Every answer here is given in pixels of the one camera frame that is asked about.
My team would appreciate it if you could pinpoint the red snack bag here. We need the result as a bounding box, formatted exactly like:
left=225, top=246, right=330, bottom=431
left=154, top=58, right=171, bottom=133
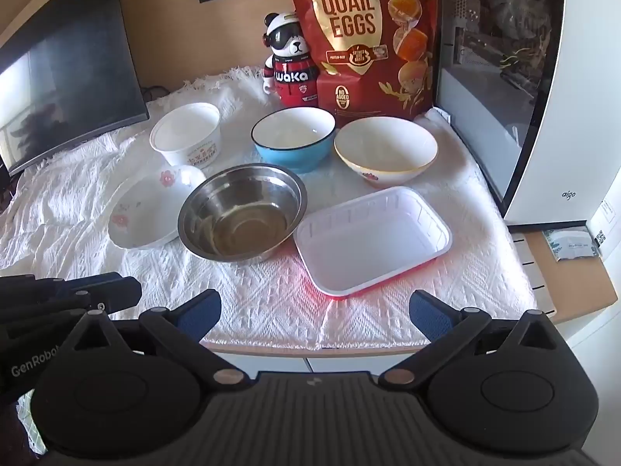
left=285, top=0, right=440, bottom=129

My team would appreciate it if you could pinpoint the panda figurine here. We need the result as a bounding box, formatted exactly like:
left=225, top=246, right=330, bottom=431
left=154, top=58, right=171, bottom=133
left=262, top=11, right=321, bottom=108

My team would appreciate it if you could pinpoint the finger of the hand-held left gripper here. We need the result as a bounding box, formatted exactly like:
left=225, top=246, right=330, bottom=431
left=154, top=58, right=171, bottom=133
left=58, top=276, right=143, bottom=320

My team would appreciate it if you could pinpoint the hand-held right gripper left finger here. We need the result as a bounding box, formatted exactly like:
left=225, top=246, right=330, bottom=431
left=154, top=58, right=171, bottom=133
left=61, top=289, right=253, bottom=391

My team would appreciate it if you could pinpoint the blue enamel bowl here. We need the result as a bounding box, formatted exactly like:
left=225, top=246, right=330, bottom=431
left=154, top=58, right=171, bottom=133
left=250, top=107, right=337, bottom=174

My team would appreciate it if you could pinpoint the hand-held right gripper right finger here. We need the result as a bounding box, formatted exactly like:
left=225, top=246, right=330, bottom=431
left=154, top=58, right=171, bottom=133
left=379, top=289, right=566, bottom=391

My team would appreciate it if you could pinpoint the small white packet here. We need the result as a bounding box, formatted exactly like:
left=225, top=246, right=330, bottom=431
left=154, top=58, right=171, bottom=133
left=542, top=228, right=602, bottom=260

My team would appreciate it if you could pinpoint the white knitted cloth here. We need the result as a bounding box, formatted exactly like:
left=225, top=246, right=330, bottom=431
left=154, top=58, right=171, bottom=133
left=0, top=65, right=539, bottom=350

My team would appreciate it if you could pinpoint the white floral plate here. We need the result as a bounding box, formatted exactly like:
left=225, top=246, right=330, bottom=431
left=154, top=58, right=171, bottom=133
left=108, top=165, right=208, bottom=250

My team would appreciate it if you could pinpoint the stainless steel bowl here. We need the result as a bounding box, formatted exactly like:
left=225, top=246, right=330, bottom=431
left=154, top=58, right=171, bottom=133
left=177, top=163, right=308, bottom=264

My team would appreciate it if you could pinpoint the white plastic tray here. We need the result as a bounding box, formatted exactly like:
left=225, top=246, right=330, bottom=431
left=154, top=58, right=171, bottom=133
left=293, top=186, right=453, bottom=299

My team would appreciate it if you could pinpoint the black curved monitor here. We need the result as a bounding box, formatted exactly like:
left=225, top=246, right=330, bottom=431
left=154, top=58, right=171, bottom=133
left=0, top=0, right=149, bottom=176

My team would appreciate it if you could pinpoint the white ceramic floral bowl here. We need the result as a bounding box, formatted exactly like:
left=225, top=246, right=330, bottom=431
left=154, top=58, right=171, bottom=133
left=334, top=116, right=439, bottom=188

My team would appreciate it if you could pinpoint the white paper bowl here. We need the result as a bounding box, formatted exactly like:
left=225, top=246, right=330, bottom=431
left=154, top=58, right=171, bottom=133
left=149, top=103, right=222, bottom=168

